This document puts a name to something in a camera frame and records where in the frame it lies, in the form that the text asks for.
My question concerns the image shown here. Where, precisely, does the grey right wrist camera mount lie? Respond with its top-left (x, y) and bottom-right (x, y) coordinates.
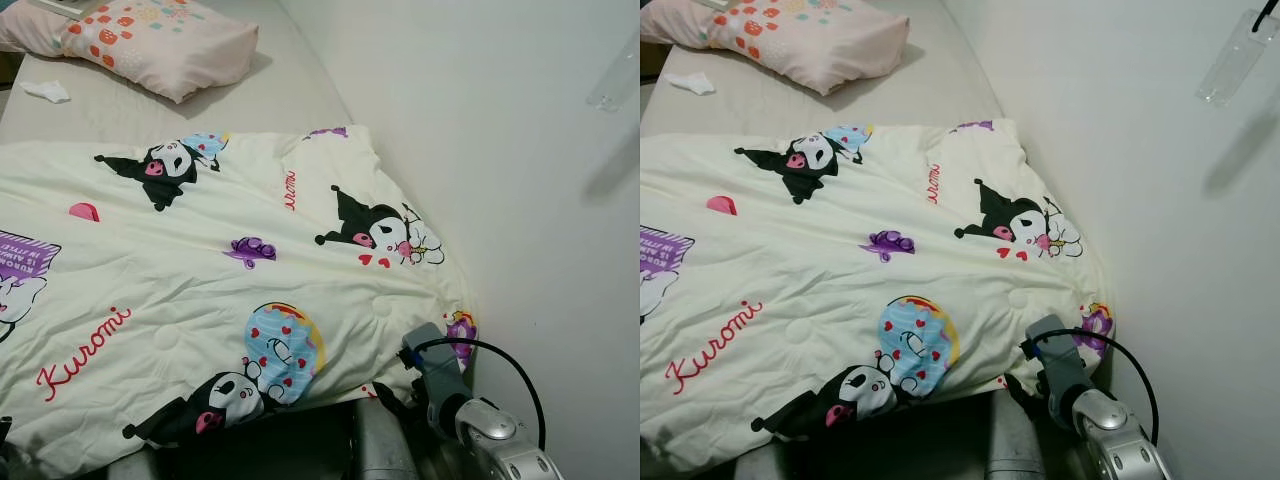
top-left (400, 322), bottom-right (471, 431)
top-left (1022, 315), bottom-right (1096, 421)

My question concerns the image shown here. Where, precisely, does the cream Kuromi print comforter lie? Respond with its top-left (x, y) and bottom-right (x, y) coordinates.
top-left (0, 125), bottom-right (479, 479)
top-left (640, 118), bottom-right (1113, 473)

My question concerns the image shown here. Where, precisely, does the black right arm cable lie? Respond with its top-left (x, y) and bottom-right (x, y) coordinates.
top-left (405, 336), bottom-right (548, 451)
top-left (1025, 327), bottom-right (1161, 446)

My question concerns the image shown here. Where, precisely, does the pink dotted pillow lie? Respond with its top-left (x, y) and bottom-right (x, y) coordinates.
top-left (0, 0), bottom-right (259, 105)
top-left (640, 0), bottom-right (911, 97)

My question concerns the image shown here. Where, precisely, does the beige sheeted bed mattress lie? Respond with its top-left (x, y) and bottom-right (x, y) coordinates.
top-left (640, 0), bottom-right (1006, 141)
top-left (0, 0), bottom-right (356, 146)

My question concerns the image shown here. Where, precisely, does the grey right robot leg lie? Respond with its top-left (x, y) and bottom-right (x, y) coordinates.
top-left (350, 400), bottom-right (421, 480)
top-left (985, 390), bottom-right (1046, 480)

